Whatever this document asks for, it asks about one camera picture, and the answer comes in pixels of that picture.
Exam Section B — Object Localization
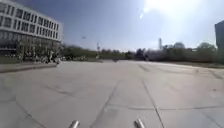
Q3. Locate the tall pale tower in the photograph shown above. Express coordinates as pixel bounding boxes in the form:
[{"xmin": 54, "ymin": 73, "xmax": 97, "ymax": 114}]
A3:
[{"xmin": 158, "ymin": 37, "xmax": 163, "ymax": 52}]

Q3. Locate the grey concrete slab plaza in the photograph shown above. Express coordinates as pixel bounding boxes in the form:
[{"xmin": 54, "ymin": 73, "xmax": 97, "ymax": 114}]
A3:
[{"xmin": 0, "ymin": 59, "xmax": 224, "ymax": 128}]

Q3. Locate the dark building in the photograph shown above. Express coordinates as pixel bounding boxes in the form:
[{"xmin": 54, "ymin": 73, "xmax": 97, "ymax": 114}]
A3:
[{"xmin": 214, "ymin": 19, "xmax": 224, "ymax": 54}]

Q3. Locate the row of parked bicycles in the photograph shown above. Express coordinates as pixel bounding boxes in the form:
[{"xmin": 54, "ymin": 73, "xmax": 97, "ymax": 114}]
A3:
[{"xmin": 14, "ymin": 51, "xmax": 63, "ymax": 65}]

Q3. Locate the white office building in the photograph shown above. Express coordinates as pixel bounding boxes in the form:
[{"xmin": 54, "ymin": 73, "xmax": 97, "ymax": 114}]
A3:
[{"xmin": 0, "ymin": 0, "xmax": 64, "ymax": 58}]

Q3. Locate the low kerb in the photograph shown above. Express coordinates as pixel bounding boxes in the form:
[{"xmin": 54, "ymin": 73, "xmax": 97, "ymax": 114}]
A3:
[{"xmin": 0, "ymin": 62, "xmax": 58, "ymax": 74}]

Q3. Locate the robot's own part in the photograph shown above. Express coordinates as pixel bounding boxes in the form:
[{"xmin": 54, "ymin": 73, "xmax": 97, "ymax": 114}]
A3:
[
  {"xmin": 133, "ymin": 118, "xmax": 146, "ymax": 128},
  {"xmin": 68, "ymin": 119, "xmax": 81, "ymax": 128}
]

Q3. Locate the row of trees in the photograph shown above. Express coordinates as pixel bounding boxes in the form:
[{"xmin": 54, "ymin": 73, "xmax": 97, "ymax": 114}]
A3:
[{"xmin": 61, "ymin": 41, "xmax": 224, "ymax": 64}]

